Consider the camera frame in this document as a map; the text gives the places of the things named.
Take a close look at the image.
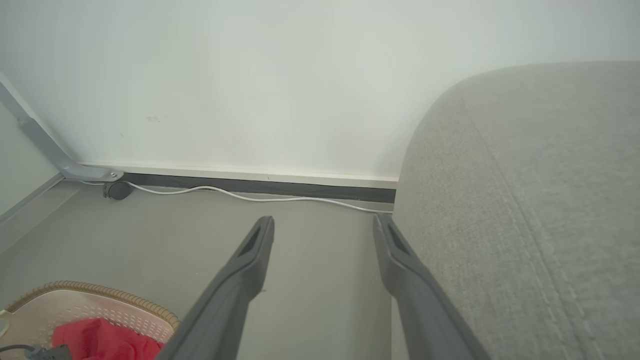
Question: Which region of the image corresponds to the red cloth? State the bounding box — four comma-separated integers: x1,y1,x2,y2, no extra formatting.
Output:
51,317,165,360

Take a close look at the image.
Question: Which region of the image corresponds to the black round caster foot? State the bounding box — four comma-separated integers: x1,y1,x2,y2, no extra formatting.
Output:
103,181,134,201

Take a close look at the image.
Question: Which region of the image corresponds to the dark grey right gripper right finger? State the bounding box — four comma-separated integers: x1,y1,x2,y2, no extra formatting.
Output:
372,214,491,360

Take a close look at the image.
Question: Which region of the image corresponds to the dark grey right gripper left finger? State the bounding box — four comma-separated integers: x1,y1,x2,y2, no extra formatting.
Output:
157,216,275,360

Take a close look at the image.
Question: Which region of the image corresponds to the beige perforated laundry basket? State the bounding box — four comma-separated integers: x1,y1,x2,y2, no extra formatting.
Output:
0,280,181,360

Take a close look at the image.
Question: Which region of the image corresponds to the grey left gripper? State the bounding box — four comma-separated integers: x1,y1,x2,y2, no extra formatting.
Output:
25,344,74,360

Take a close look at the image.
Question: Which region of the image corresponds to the thin white cable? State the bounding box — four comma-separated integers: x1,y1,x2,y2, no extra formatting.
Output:
79,179,394,215

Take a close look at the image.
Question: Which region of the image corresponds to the grey fabric sofa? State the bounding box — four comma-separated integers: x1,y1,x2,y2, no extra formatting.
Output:
391,61,640,360

